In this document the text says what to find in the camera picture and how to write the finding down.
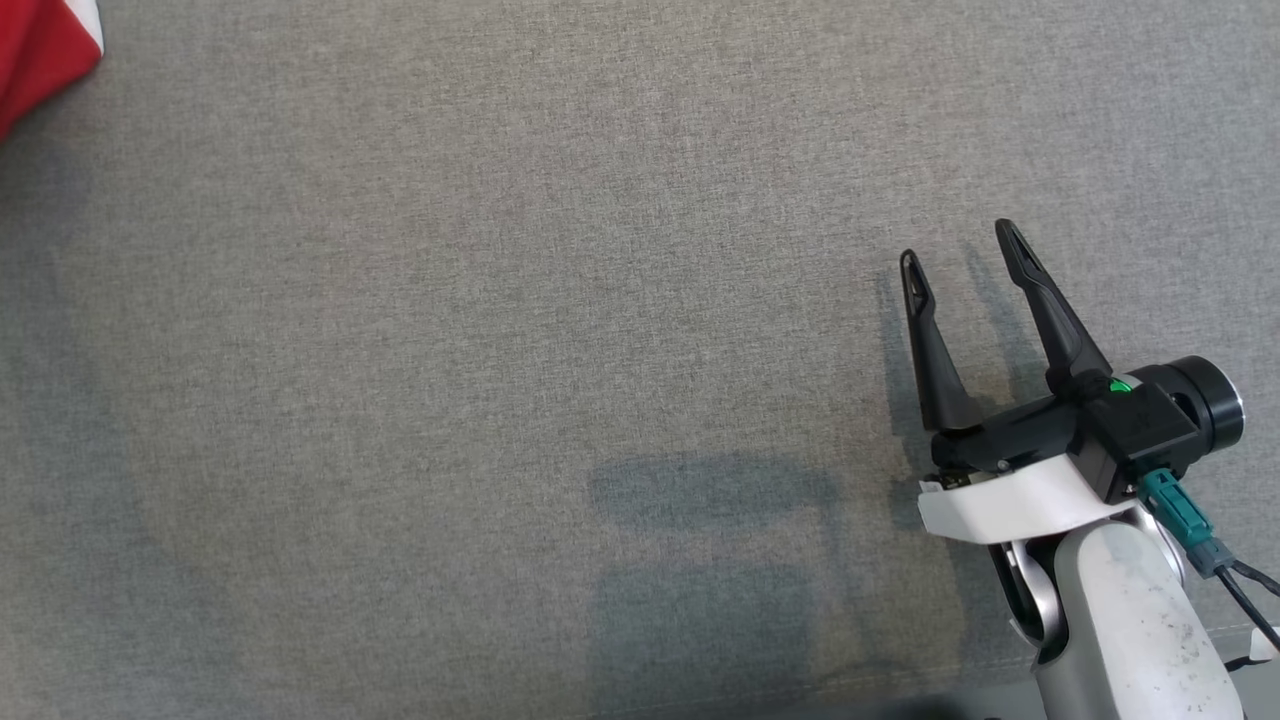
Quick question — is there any red basketball jersey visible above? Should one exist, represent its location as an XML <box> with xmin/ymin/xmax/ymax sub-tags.
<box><xmin>0</xmin><ymin>0</ymin><xmax>106</xmax><ymax>141</ymax></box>

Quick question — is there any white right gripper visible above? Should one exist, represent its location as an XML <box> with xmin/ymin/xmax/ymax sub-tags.
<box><xmin>899</xmin><ymin>217</ymin><xmax>1143</xmax><ymax>547</ymax></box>

